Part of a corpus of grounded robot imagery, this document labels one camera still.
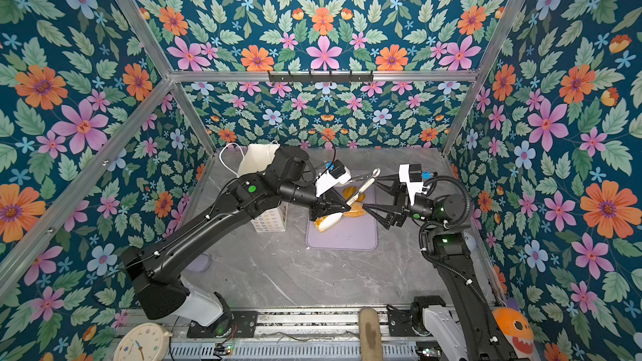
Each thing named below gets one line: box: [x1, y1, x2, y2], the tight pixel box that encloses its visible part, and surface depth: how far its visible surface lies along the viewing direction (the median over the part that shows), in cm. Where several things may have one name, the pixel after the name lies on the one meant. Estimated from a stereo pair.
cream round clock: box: [113, 322, 174, 361], surface depth 70 cm
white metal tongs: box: [315, 167, 382, 233], surface depth 62 cm
